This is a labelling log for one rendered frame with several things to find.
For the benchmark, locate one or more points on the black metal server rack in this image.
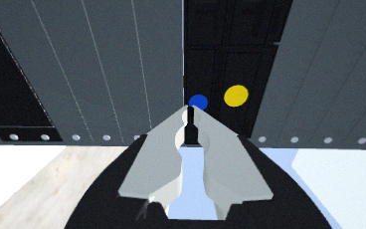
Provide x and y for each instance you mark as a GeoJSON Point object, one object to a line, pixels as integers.
{"type": "Point", "coordinates": [104, 72]}

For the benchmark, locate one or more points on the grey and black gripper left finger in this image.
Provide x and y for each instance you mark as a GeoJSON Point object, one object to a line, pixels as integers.
{"type": "Point", "coordinates": [149, 170]}

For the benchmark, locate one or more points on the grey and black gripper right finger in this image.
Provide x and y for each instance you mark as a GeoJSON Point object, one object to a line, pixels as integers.
{"type": "Point", "coordinates": [236, 171]}

